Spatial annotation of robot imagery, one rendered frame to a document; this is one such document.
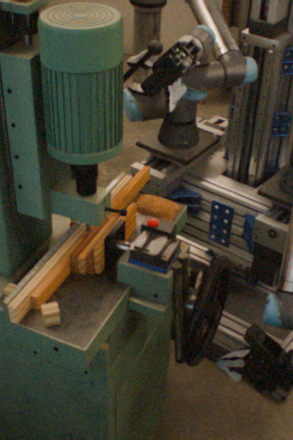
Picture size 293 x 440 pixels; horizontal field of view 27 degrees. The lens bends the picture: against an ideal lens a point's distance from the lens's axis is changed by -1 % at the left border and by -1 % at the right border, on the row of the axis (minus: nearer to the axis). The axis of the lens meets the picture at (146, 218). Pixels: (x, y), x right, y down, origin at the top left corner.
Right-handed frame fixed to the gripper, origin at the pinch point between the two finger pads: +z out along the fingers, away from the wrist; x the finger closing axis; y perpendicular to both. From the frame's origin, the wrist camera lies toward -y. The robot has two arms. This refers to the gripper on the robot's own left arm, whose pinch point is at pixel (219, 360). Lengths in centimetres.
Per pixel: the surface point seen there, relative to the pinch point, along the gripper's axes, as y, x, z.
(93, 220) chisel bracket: -44.1, 2.3, 17.2
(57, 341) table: -30.0, -25.6, 18.5
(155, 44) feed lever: -76, 18, -10
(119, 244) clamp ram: -35.8, 3.4, 14.3
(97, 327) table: -27.5, -18.5, 12.7
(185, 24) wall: -40, 336, 135
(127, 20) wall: -60, 334, 179
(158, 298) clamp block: -22.7, -2.6, 6.1
